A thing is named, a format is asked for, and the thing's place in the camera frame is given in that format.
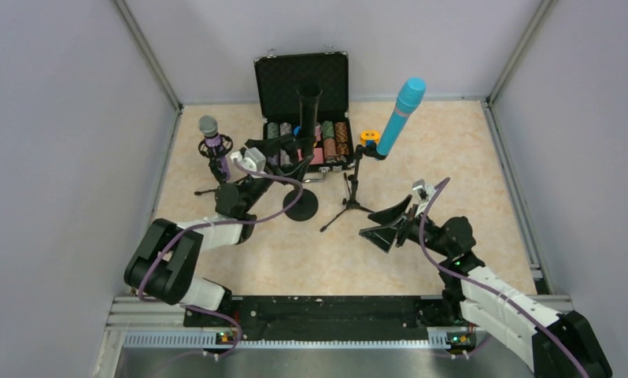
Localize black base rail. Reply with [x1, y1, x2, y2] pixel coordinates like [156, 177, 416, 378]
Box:
[106, 296, 486, 354]

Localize purple glitter microphone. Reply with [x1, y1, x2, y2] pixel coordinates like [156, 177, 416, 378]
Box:
[198, 115, 234, 183]

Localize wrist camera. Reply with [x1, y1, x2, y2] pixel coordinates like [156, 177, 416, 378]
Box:
[412, 179, 436, 215]
[230, 147, 267, 176]

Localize black microphone orange tip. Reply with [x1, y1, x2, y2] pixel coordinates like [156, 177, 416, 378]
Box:
[297, 76, 323, 158]

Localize blue microphone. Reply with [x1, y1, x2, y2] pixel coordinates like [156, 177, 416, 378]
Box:
[376, 77, 427, 160]

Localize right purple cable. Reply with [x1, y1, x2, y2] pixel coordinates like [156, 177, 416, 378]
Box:
[418, 177, 591, 378]

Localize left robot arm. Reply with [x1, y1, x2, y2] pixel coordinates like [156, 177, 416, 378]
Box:
[124, 135, 316, 311]

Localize black poker chip case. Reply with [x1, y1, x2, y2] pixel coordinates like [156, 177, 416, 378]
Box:
[253, 51, 355, 172]

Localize yellow and blue toy block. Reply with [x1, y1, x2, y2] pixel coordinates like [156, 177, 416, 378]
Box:
[360, 130, 381, 146]

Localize purple cable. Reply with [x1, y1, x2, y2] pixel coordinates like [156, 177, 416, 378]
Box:
[136, 158, 305, 304]
[418, 177, 591, 378]

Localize black round base stand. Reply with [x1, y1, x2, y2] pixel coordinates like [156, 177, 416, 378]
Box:
[283, 135, 319, 221]

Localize black tripod stand with clip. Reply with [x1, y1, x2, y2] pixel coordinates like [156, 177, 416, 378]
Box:
[320, 143, 383, 232]

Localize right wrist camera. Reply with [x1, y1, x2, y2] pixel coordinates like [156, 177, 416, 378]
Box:
[412, 179, 436, 215]

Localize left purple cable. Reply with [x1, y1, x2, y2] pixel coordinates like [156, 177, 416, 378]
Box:
[136, 158, 305, 304]

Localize black shock mount tripod stand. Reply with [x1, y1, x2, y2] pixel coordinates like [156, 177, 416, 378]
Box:
[198, 133, 234, 186]

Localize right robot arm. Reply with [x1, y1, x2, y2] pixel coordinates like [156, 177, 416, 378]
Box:
[359, 188, 613, 377]

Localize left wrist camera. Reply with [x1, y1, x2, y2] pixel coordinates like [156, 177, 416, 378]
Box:
[230, 147, 267, 176]

